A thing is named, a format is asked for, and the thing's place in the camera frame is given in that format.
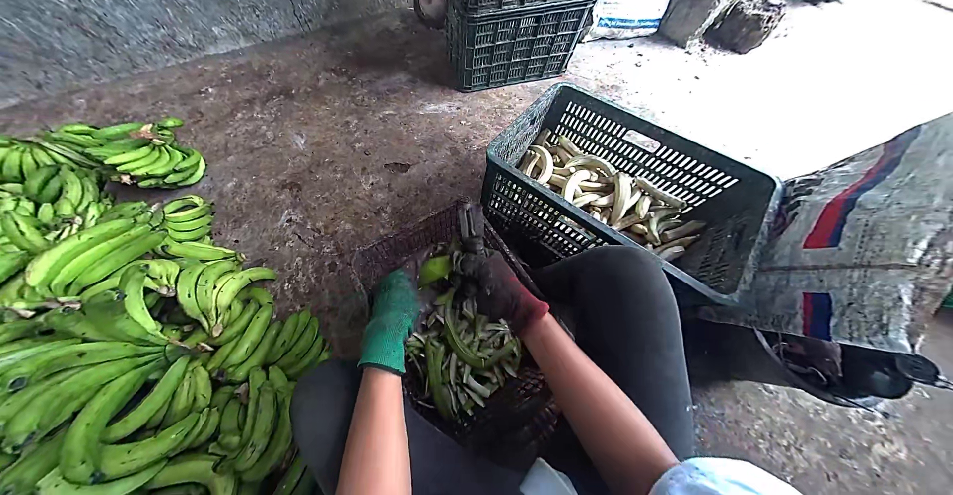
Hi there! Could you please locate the person's left hand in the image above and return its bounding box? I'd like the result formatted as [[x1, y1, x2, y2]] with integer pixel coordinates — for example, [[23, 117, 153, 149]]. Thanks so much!
[[359, 263, 448, 375]]

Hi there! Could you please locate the person's right hand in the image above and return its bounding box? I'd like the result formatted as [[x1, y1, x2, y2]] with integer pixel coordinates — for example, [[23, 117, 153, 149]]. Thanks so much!
[[472, 251, 550, 337]]

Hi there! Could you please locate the green banana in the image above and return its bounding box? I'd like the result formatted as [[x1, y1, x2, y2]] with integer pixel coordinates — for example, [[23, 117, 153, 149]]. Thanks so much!
[[417, 254, 454, 288]]

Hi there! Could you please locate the dark stick-shaped tool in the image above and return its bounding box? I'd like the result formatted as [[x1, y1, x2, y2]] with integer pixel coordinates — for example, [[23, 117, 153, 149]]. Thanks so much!
[[456, 201, 486, 259]]

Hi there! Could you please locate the person's left forearm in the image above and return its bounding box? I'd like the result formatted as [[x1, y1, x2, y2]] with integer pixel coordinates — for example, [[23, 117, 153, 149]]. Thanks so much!
[[336, 365, 412, 495]]

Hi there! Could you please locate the person's right forearm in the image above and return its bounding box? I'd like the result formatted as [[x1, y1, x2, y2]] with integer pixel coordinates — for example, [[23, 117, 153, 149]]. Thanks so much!
[[520, 312, 804, 495]]

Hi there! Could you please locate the dark reddish plastic crate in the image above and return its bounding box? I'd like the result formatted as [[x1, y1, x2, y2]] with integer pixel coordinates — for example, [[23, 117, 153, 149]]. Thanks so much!
[[353, 200, 573, 453]]

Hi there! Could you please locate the pile of banana peels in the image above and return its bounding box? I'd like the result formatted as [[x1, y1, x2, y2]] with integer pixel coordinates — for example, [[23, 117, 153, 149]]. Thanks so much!
[[405, 290, 524, 422]]

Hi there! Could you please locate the dark green plastic crate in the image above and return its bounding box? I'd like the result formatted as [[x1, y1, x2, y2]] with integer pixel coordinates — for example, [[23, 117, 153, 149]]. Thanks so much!
[[481, 82, 784, 307]]

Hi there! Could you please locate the pile of peeled bananas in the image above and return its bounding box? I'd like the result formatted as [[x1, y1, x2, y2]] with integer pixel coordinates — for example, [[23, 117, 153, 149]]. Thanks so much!
[[518, 129, 707, 262]]

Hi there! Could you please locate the round brown object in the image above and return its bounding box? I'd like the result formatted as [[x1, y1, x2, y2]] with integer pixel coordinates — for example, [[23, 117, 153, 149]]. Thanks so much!
[[413, 0, 448, 30]]

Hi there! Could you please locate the pile of unpeeled green bananas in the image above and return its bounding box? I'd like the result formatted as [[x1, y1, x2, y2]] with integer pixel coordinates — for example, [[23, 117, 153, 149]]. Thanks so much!
[[0, 117, 332, 495]]

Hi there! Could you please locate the white sack with blue stripe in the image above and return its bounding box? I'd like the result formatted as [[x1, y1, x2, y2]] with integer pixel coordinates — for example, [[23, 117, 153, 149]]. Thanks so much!
[[583, 0, 677, 42]]

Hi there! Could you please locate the dark rough block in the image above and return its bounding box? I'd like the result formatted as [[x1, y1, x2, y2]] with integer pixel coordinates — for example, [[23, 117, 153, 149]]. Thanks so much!
[[703, 0, 787, 55]]

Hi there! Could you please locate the grey sheet with red-blue stripes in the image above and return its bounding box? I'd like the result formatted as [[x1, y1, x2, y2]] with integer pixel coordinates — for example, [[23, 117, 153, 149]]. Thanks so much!
[[700, 112, 953, 355]]

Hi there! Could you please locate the black sandal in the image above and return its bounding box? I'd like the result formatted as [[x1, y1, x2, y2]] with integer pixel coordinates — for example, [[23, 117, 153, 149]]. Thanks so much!
[[753, 328, 953, 413]]

